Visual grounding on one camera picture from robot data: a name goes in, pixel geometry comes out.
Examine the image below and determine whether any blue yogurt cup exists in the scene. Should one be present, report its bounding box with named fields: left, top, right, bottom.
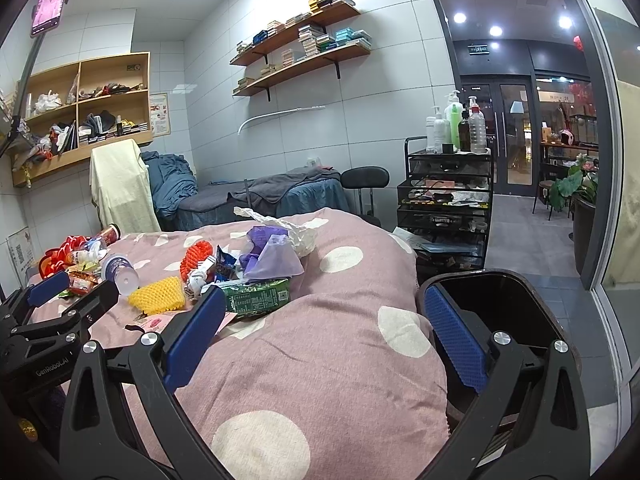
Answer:
left=101, top=255, right=140, bottom=296

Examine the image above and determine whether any yellow foam fruit net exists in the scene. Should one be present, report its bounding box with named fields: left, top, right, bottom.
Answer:
left=128, top=276, right=186, bottom=315

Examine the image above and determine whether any orange foam fruit net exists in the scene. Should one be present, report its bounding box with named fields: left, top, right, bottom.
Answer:
left=179, top=240, right=214, bottom=283

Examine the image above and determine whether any green tissue pack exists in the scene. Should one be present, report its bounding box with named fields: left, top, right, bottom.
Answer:
left=218, top=278, right=291, bottom=316

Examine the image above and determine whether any purple plastic bag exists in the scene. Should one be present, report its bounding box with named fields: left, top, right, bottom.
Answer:
left=240, top=226, right=304, bottom=282

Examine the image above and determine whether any white paper bag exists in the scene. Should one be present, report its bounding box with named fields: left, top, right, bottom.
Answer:
left=233, top=206, right=317, bottom=258

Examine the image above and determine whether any dark brown trash bin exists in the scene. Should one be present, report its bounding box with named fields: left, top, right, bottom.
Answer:
left=418, top=270, right=586, bottom=445

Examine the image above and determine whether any orange snack packet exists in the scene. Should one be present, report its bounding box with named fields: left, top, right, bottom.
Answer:
left=67, top=269, right=101, bottom=296

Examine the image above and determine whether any red snack bags pile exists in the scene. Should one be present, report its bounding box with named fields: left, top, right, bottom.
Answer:
left=38, top=235, right=99, bottom=280

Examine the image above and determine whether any red cylindrical can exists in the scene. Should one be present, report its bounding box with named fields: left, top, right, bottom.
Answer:
left=96, top=223, right=120, bottom=248

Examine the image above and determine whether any cream cloth draped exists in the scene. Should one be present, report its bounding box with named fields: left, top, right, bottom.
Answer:
left=89, top=140, right=160, bottom=235

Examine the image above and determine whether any massage bed with blue cover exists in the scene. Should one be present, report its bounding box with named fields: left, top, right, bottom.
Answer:
left=142, top=152, right=350, bottom=231

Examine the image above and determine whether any pink polka dot blanket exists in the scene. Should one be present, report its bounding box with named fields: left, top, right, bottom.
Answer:
left=27, top=206, right=452, bottom=480

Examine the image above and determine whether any potted green plant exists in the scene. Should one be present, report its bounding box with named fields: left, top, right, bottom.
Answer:
left=549, top=154, right=599, bottom=273

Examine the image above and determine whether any black round stool chair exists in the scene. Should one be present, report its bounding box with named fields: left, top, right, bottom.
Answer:
left=341, top=166, right=390, bottom=228

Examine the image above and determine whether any clear plastic bottle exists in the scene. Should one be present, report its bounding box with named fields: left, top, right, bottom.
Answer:
left=469, top=103, right=487, bottom=154

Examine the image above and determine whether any dark brown bottle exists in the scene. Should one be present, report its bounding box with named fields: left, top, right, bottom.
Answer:
left=458, top=110, right=472, bottom=153

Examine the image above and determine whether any white pump bottle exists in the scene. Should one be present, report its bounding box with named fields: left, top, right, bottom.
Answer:
left=426, top=105, right=448, bottom=154

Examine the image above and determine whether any green bottle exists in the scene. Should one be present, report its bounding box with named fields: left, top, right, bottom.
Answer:
left=445, top=90, right=463, bottom=150

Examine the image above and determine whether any wooden cubby wall shelf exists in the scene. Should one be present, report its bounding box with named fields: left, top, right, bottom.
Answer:
left=9, top=52, right=153, bottom=188

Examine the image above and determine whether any wall poster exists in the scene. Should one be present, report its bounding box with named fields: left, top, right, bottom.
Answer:
left=150, top=92, right=171, bottom=136

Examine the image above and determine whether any black wire trolley cart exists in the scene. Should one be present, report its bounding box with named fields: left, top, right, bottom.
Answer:
left=397, top=136, right=495, bottom=275

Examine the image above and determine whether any phone on mount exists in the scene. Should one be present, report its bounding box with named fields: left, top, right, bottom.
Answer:
left=30, top=0, right=67, bottom=38

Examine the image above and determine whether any lower wooden wall shelf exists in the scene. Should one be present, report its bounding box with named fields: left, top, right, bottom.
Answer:
left=232, top=41, right=371, bottom=98

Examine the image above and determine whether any upper wooden wall shelf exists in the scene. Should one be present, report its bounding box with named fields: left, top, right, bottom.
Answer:
left=229, top=2, right=360, bottom=66

